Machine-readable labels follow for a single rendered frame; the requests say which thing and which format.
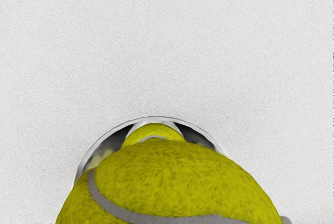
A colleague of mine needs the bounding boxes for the yellow-green tennis ball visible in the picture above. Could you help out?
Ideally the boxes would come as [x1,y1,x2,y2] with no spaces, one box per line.
[122,124,184,148]
[55,137,284,224]

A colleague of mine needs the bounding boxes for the clear plastic tube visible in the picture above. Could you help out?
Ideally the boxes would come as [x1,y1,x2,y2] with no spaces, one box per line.
[74,115,230,186]

